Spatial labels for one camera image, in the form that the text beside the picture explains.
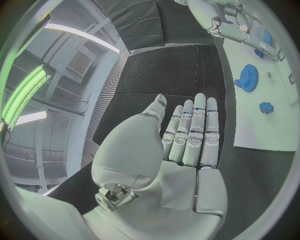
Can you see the white task board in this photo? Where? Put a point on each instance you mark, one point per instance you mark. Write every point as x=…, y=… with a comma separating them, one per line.
x=257, y=127

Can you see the small blue peg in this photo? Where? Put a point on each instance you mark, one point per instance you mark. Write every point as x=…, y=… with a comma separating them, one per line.
x=259, y=52
x=238, y=82

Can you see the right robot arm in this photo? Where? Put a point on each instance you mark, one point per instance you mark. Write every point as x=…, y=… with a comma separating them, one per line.
x=201, y=13

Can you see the blue gear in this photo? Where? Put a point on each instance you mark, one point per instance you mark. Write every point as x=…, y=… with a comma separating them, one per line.
x=248, y=77

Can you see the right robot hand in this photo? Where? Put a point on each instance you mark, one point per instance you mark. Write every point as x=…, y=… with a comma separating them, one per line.
x=234, y=31

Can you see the glowing light bar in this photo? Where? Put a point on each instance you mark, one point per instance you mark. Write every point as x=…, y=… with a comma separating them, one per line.
x=25, y=93

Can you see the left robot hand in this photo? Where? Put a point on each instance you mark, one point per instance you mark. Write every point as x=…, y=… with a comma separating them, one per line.
x=178, y=187

